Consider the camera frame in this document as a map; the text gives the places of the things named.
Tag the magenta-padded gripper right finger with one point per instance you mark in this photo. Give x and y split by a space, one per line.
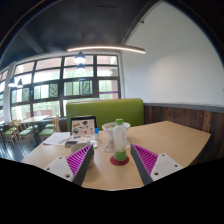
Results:
148 160

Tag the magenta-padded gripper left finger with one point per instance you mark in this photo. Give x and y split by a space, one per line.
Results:
78 160

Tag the green-capped white drink bottle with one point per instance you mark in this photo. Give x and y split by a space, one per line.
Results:
119 140

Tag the small dark book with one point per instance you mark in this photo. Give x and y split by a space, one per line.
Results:
70 143

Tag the small white flat device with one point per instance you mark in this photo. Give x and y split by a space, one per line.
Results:
94 143

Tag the white paper sheet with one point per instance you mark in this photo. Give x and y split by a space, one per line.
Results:
56 138

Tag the small blue-capped white bottle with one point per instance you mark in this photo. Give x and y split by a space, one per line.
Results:
97 133

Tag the flat round red coaster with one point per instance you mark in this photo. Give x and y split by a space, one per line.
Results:
115 163

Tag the green upholstered bench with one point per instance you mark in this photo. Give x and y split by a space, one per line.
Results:
106 110

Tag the group of green-seated wooden chairs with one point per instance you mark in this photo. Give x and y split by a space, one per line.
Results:
25 132

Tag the wooden dining table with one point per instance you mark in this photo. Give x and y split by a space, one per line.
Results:
33 119

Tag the group of pendant ceiling lamps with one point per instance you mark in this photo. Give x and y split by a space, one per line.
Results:
79 58

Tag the long curved linear light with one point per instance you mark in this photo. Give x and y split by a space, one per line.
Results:
106 48

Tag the large black-framed window wall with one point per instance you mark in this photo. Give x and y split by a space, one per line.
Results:
66 86

